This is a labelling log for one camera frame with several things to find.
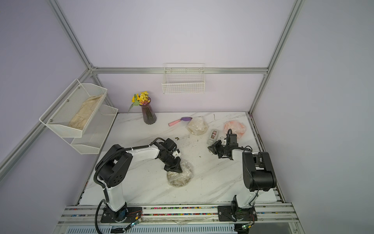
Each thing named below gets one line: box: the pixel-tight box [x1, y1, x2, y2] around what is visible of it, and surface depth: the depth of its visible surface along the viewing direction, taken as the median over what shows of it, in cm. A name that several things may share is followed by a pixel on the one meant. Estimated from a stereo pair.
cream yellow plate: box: [187, 116, 208, 136], surface depth 110 cm
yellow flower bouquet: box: [127, 91, 152, 115], surface depth 97 cm
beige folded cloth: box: [67, 94, 103, 131], surface depth 82 cm
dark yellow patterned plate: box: [167, 160, 194, 188], surface depth 86 cm
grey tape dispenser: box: [206, 128, 219, 147], surface depth 103 cm
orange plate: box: [223, 120, 247, 140], surface depth 109 cm
